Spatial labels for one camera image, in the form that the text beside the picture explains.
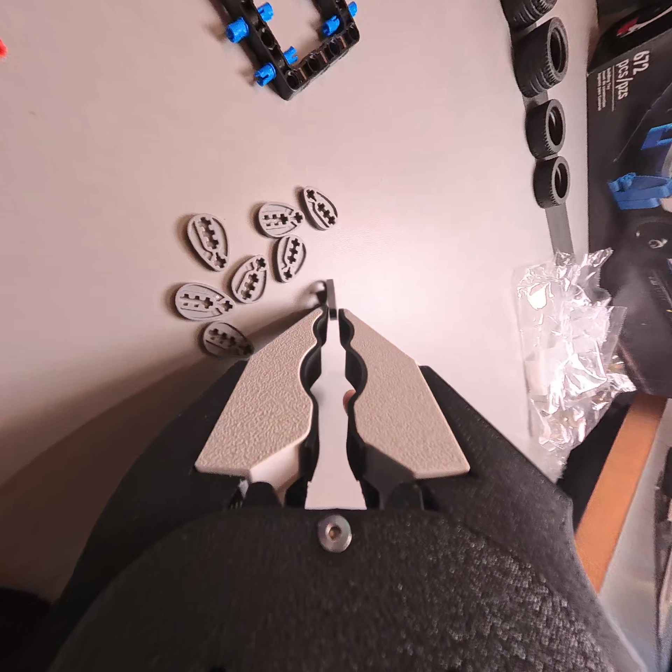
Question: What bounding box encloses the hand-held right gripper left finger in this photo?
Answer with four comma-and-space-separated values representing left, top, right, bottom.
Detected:
194, 307, 330, 509

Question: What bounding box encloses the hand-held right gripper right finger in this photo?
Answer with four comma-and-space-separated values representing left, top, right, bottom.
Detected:
338, 308, 470, 509

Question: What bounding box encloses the single grey oval lego cam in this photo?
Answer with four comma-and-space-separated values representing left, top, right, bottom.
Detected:
310, 280, 338, 322

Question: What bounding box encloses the pile of grey lego cams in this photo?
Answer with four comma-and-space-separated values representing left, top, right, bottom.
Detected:
175, 185, 339, 359

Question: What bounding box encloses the black lego set box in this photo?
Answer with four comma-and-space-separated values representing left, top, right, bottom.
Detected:
585, 0, 672, 394

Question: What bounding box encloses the clear plastic bag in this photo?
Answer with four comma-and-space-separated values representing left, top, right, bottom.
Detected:
514, 248, 638, 476

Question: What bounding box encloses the grey table with wooden edge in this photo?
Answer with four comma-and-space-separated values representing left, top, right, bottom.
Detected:
575, 393, 672, 672

